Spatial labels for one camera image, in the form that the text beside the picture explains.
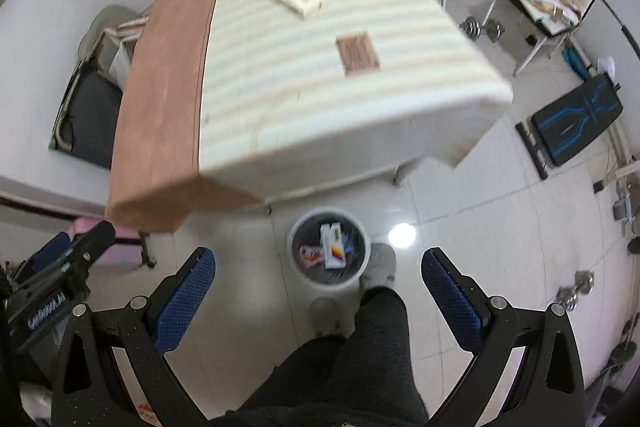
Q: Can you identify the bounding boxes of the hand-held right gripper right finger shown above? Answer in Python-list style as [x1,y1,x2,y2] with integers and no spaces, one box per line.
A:
[421,248,587,427]

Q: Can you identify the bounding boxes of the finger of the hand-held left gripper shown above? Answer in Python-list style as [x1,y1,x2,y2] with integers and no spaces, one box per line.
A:
[50,221,117,278]
[12,232,73,280]

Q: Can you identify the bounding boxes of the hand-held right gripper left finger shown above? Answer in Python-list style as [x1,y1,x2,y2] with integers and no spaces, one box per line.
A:
[51,247,217,427]

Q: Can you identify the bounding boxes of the white round bin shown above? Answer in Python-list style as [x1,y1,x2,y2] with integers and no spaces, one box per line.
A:
[286,207,372,290]

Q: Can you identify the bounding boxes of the white green box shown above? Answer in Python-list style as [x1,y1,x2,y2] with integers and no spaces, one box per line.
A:
[320,223,348,270]

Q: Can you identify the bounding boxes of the red snack packet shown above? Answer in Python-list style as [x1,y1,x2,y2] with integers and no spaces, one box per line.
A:
[299,244,326,270]

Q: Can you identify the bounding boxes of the pink suitcase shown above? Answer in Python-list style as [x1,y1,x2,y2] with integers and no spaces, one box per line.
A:
[70,216,156,270]

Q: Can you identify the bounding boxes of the grey slipper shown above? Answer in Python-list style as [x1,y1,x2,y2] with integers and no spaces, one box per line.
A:
[361,243,398,290]
[309,298,343,338]

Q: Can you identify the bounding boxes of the person's legs in dark pants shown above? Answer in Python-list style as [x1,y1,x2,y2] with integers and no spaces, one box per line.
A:
[210,287,431,427]

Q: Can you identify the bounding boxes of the folded camp bed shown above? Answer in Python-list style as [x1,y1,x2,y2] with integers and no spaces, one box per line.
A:
[48,57,126,170]

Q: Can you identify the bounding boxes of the metal dumbbell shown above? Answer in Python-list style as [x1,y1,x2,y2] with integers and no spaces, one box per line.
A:
[556,271,596,308]
[459,17,503,42]

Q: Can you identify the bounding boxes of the orange table cloth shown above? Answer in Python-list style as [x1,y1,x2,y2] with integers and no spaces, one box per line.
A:
[105,0,266,233]

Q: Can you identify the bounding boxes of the black bench with blue stripes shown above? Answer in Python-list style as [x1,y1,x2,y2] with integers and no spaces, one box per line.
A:
[515,73,625,180]

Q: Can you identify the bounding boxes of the grey chair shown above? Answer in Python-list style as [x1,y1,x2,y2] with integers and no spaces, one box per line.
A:
[77,4,151,92]

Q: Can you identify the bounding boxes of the table with striped cloth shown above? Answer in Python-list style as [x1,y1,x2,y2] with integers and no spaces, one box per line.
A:
[197,0,515,208]

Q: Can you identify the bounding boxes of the brown square cloth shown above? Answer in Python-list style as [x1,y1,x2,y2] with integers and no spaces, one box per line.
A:
[335,32,381,78]

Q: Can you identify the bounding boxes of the blue slippers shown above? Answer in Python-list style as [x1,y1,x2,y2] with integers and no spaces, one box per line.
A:
[562,47,593,80]

